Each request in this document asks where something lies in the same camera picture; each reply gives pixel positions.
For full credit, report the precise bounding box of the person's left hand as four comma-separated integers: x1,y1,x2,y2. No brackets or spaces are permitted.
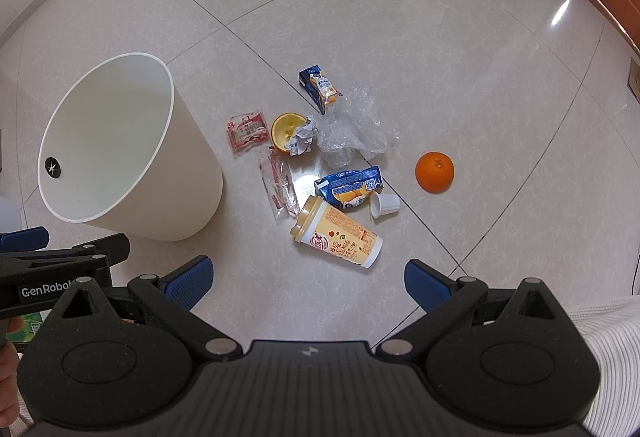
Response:
0,343,24,426

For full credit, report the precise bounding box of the gold round lid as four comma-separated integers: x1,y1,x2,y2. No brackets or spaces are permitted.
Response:
290,195,384,269

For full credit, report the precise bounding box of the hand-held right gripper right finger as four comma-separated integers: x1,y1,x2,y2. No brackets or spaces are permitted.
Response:
376,259,582,360

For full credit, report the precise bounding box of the whole orange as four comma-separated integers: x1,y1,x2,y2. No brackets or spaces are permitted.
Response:
415,151,456,194

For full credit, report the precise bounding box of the green printed carton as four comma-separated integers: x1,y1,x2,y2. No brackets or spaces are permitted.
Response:
6,311,52,349

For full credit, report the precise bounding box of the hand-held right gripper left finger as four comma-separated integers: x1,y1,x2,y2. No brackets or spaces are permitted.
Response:
47,254,244,363

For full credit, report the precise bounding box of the crushed blue juice carton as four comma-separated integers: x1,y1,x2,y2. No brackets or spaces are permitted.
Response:
313,165,385,212

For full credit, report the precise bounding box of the crumpled paper ball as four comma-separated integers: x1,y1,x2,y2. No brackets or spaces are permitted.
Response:
287,114,321,158

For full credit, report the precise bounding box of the white plastic trash bin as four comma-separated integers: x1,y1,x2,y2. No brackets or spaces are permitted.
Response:
37,52,224,243

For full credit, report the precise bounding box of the square red snack wrapper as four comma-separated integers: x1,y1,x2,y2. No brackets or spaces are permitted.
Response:
226,109,271,152

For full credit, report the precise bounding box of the small blue drink carton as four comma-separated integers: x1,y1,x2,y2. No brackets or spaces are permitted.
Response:
298,64,343,115

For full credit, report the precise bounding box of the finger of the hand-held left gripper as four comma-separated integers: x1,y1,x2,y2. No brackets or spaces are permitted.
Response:
0,227,51,253
0,232,132,269

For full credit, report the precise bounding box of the person's right forearm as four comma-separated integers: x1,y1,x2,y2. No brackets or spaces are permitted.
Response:
565,297,640,437

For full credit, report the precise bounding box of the long clear red snack wrapper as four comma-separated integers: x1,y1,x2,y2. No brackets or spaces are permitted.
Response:
257,152,301,220

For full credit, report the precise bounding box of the clear plastic bag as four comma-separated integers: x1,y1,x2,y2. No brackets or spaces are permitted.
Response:
315,84,401,168

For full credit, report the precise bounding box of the small white plastic cup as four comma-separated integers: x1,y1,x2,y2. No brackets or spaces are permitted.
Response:
370,193,402,221

